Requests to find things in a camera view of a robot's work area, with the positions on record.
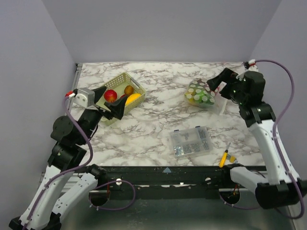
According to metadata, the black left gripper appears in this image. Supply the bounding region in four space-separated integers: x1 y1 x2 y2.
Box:
79 86 128 144

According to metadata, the green bell pepper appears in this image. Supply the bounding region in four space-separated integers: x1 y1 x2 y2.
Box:
194 90 215 107

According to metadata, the clear zip top bag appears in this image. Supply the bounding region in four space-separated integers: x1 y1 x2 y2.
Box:
184 78 227 115

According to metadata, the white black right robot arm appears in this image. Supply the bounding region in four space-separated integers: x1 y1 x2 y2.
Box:
207 68 307 209

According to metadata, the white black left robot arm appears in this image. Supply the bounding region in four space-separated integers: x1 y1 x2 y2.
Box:
9 86 127 230

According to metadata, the red toy strawberry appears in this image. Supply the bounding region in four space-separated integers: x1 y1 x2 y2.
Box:
104 89 118 103

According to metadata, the pale green perforated basket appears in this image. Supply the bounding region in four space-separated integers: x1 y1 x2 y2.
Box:
96 72 146 115

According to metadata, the clear plastic screw box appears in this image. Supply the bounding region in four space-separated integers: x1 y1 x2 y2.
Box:
170 126 213 158

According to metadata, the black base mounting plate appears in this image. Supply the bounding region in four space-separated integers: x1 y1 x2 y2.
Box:
91 166 236 200

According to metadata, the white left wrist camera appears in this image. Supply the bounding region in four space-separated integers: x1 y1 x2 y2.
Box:
65 88 95 109

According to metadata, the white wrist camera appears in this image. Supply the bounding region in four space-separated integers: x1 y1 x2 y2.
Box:
236 59 258 81
65 88 95 109

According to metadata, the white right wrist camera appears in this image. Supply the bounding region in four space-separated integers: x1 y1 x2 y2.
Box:
236 59 258 81

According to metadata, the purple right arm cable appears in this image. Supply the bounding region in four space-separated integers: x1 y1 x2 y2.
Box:
219 58 304 220

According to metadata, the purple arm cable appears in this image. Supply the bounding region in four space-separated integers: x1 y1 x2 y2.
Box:
21 92 136 230
219 58 304 220

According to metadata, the yellow handled screwdriver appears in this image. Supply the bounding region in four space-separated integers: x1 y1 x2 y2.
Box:
219 142 231 168

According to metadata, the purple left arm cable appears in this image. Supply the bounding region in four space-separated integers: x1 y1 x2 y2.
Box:
21 92 136 230

